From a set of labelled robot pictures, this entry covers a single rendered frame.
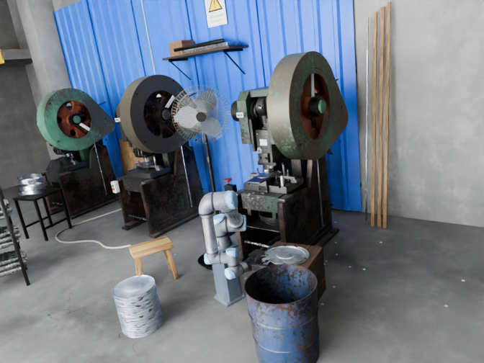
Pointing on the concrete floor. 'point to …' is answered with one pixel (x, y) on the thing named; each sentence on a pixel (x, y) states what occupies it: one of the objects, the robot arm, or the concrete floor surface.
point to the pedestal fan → (207, 104)
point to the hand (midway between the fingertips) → (270, 258)
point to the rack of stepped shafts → (16, 261)
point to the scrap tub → (284, 313)
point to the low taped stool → (163, 243)
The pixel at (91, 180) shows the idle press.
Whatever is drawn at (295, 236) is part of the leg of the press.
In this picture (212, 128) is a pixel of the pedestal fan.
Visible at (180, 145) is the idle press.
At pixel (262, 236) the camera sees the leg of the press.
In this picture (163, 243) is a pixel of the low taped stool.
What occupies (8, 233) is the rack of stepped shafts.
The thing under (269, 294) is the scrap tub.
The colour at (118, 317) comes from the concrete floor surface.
